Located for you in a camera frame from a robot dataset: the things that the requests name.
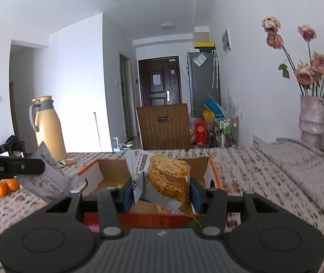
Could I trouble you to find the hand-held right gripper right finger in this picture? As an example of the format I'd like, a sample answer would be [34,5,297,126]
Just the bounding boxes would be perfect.
[190,178,280,239]

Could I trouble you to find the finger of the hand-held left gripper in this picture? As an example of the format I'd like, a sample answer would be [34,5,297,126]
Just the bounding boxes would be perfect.
[6,158,46,177]

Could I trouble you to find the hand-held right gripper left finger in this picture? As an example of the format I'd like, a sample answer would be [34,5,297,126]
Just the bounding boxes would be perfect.
[45,178,134,240]

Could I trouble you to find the red cardboard box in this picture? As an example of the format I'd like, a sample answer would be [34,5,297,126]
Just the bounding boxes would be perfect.
[75,104,228,231]

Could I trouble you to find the small white snack packet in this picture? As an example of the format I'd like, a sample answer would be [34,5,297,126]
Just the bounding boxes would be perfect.
[58,158,78,167]

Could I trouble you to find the yellow thermos jug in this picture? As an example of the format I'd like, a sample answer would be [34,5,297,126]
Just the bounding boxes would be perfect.
[29,96,68,161]

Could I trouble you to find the pet water dispenser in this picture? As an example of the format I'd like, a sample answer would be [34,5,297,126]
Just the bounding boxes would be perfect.
[112,137,132,152]

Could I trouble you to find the red gift box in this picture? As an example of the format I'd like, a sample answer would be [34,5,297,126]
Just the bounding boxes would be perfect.
[195,119,208,145]

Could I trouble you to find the blue plastic dustpan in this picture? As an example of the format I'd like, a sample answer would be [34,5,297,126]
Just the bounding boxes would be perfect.
[202,99,222,117]

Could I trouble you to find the dried lavender bunch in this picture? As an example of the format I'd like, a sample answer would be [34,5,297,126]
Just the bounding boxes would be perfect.
[226,89,241,119]

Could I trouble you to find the grey patterned blanket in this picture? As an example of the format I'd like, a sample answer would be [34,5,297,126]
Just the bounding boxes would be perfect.
[253,137,324,234]

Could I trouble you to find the grey refrigerator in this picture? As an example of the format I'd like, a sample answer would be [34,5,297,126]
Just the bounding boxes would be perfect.
[187,52,221,120]

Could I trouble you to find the dark brown entrance door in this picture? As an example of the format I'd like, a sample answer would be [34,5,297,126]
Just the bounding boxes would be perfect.
[138,58,180,107]

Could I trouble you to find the white folded umbrella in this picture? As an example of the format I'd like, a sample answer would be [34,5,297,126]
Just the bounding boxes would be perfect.
[211,50,220,89]

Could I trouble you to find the pink ceramic vase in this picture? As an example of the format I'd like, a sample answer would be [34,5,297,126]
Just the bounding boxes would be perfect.
[298,95,324,150]

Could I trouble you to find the paper sheet on refrigerator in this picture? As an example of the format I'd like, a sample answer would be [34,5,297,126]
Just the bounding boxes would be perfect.
[193,53,208,67]

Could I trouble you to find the dried pink roses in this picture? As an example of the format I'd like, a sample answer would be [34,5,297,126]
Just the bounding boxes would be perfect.
[261,13,324,97]

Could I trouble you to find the wire storage cart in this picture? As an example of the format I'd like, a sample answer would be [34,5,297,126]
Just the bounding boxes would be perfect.
[215,116,239,148]

